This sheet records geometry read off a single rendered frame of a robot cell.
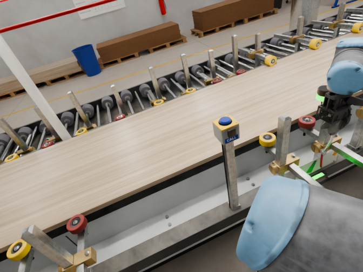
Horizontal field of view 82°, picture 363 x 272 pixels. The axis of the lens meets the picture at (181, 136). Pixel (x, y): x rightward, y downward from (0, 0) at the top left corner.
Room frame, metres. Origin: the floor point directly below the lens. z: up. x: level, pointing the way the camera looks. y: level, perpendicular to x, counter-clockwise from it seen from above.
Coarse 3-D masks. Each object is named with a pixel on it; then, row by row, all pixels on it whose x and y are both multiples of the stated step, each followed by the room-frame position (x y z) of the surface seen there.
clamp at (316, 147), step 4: (316, 140) 0.71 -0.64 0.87; (336, 140) 0.67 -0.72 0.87; (340, 140) 0.68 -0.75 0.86; (312, 144) 0.70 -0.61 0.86; (316, 144) 0.68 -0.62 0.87; (320, 144) 0.68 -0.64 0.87; (312, 148) 0.69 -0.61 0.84; (316, 148) 0.67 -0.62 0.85; (320, 148) 0.66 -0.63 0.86; (324, 148) 0.66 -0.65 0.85; (328, 148) 0.66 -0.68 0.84; (316, 152) 0.67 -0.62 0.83
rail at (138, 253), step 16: (336, 160) 0.68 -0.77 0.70; (288, 176) 0.67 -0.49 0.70; (256, 192) 0.63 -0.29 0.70; (224, 208) 0.59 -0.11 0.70; (240, 208) 0.56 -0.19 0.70; (192, 224) 0.55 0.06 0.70; (208, 224) 0.53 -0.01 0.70; (224, 224) 0.53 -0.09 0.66; (160, 240) 0.52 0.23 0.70; (176, 240) 0.50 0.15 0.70; (192, 240) 0.50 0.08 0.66; (128, 256) 0.48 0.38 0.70; (144, 256) 0.46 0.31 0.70; (160, 256) 0.46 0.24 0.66
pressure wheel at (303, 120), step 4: (304, 116) 0.86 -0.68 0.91; (308, 116) 0.86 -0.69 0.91; (300, 120) 0.84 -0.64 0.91; (304, 120) 0.84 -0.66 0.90; (308, 120) 0.83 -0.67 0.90; (312, 120) 0.81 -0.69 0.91; (300, 124) 0.83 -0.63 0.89; (304, 124) 0.81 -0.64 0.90; (308, 124) 0.80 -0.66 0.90; (312, 124) 0.79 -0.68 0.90; (308, 128) 0.80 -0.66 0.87
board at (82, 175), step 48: (192, 96) 1.45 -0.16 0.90; (240, 96) 1.26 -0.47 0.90; (288, 96) 1.10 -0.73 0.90; (96, 144) 1.16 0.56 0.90; (144, 144) 1.02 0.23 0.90; (192, 144) 0.90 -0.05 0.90; (240, 144) 0.80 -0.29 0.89; (0, 192) 0.94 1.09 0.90; (48, 192) 0.83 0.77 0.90; (96, 192) 0.73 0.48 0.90; (0, 240) 0.61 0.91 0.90
